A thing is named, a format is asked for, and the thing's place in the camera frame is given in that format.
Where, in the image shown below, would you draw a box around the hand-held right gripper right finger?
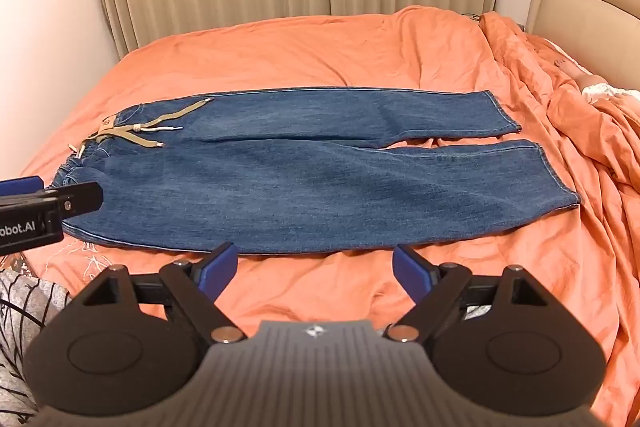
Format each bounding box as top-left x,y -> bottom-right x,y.
387,244 -> 549,344

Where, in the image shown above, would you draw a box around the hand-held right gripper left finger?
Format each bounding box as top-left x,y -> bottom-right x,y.
82,242 -> 247,345

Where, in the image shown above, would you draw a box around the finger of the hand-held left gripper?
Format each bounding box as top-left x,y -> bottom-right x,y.
42,180 -> 105,214
0,175 -> 46,198

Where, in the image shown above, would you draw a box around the blue denim pants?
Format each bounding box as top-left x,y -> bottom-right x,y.
52,86 -> 582,256

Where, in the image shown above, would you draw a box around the grey patterned clothing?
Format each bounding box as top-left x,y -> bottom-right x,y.
0,254 -> 73,427

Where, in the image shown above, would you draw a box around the orange duvet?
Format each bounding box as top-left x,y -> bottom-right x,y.
477,11 -> 640,413

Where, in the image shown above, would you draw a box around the orange bed sheet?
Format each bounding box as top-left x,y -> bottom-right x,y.
20,4 -> 640,427

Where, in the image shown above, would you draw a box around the white frilly cloth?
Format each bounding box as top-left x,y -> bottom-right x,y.
581,82 -> 640,104

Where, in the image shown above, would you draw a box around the beige padded headboard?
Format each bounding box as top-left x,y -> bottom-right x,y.
524,0 -> 640,82

